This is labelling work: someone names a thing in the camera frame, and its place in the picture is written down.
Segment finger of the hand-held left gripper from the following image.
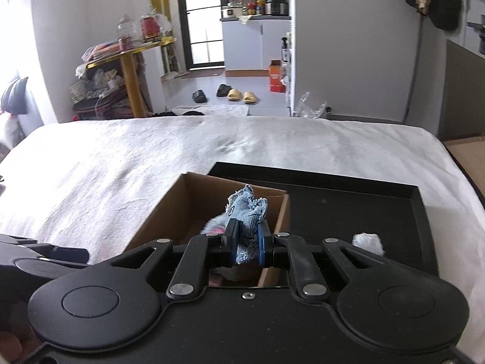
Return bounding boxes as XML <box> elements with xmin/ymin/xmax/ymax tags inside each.
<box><xmin>0</xmin><ymin>234</ymin><xmax>89</xmax><ymax>265</ymax></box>

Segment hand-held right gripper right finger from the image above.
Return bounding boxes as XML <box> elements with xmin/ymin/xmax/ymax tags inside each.
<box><xmin>256</xmin><ymin>224</ymin><xmax>383</xmax><ymax>300</ymax></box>

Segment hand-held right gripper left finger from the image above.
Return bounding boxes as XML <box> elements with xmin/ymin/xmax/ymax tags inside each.
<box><xmin>108</xmin><ymin>219</ymin><xmax>241</xmax><ymax>298</ymax></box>

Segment blue fuzzy plush toy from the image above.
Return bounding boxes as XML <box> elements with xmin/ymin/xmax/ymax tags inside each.
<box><xmin>201</xmin><ymin>214</ymin><xmax>228</xmax><ymax>235</ymax></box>

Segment blue-grey cloth toy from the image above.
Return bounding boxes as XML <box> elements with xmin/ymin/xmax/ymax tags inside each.
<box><xmin>226</xmin><ymin>184</ymin><xmax>269</xmax><ymax>265</ymax></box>

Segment brown cardboard box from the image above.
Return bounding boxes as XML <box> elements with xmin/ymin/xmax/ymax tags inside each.
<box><xmin>125</xmin><ymin>172</ymin><xmax>290</xmax><ymax>289</ymax></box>

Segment black tray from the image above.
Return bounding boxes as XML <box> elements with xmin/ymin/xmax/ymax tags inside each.
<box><xmin>208</xmin><ymin>162</ymin><xmax>439</xmax><ymax>285</ymax></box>

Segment white soft cube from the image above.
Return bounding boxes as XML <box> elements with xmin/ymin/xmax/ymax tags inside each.
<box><xmin>352</xmin><ymin>232</ymin><xmax>385</xmax><ymax>255</ymax></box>

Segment white floor mat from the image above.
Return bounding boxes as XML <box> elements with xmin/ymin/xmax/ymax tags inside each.
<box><xmin>172</xmin><ymin>104</ymin><xmax>250</xmax><ymax>117</ymax></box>

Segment clear plastic bag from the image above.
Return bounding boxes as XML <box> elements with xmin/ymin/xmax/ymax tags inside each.
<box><xmin>295</xmin><ymin>93</ymin><xmax>328</xmax><ymax>119</ymax></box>

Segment pile of clothes and bags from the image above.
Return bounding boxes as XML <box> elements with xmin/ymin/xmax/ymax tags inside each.
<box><xmin>69</xmin><ymin>66</ymin><xmax>131</xmax><ymax>120</ymax></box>

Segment black bag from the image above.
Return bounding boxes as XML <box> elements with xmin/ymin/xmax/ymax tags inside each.
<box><xmin>0</xmin><ymin>76</ymin><xmax>29</xmax><ymax>116</ymax></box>

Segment orange carton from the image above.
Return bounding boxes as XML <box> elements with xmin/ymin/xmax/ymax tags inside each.
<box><xmin>268</xmin><ymin>60</ymin><xmax>286</xmax><ymax>93</ymax></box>

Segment yellow round table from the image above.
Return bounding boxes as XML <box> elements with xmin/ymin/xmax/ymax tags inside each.
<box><xmin>86</xmin><ymin>37</ymin><xmax>177</xmax><ymax>119</ymax></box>

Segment white kitchen cabinet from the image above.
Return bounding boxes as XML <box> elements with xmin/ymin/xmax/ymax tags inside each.
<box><xmin>222</xmin><ymin>16</ymin><xmax>292</xmax><ymax>77</ymax></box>

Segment pile of pink packets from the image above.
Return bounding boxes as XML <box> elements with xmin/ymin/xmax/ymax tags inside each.
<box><xmin>81</xmin><ymin>41</ymin><xmax>124</xmax><ymax>63</ymax></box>

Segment black framed brown board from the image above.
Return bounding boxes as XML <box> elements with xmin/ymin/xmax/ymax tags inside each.
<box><xmin>441</xmin><ymin>136</ymin><xmax>485</xmax><ymax>205</ymax></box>

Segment red tin canister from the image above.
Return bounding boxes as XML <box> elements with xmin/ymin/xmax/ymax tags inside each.
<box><xmin>139</xmin><ymin>15</ymin><xmax>162</xmax><ymax>43</ymax></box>

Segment black framed glass door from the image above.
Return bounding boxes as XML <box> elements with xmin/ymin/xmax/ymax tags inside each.
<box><xmin>178</xmin><ymin>0</ymin><xmax>226</xmax><ymax>71</ymax></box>

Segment clear glass jar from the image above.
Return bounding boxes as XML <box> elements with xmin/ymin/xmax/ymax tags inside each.
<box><xmin>117</xmin><ymin>14</ymin><xmax>133</xmax><ymax>42</ymax></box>

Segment rice cooker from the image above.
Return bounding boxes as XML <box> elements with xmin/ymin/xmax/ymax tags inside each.
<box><xmin>265</xmin><ymin>0</ymin><xmax>289</xmax><ymax>16</ymax></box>

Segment dark grey board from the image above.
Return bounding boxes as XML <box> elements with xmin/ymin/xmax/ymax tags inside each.
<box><xmin>436</xmin><ymin>39</ymin><xmax>485</xmax><ymax>141</ymax></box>

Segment hanging dark clothes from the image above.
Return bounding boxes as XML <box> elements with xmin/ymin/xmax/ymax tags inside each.
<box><xmin>398</xmin><ymin>0</ymin><xmax>474</xmax><ymax>31</ymax></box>

